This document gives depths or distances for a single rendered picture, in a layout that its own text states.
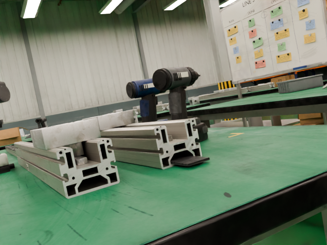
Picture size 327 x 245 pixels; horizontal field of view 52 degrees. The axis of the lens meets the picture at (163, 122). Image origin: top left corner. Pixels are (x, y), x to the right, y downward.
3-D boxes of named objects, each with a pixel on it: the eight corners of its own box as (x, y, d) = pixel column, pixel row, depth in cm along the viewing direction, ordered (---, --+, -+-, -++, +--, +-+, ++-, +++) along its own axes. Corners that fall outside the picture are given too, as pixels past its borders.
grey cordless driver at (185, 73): (161, 150, 92) (146, 71, 91) (200, 135, 107) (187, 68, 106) (184, 148, 87) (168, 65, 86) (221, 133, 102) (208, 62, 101)
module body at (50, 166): (18, 164, 127) (13, 142, 127) (45, 158, 132) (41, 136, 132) (66, 199, 57) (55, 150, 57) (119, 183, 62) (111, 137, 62)
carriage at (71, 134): (36, 159, 77) (29, 130, 76) (82, 148, 82) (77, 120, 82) (48, 164, 63) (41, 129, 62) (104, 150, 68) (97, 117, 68)
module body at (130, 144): (68, 152, 137) (63, 131, 136) (91, 147, 141) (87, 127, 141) (161, 169, 66) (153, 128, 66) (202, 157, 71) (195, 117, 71)
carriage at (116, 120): (85, 139, 108) (81, 118, 107) (117, 132, 113) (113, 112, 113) (101, 140, 94) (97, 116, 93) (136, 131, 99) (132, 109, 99)
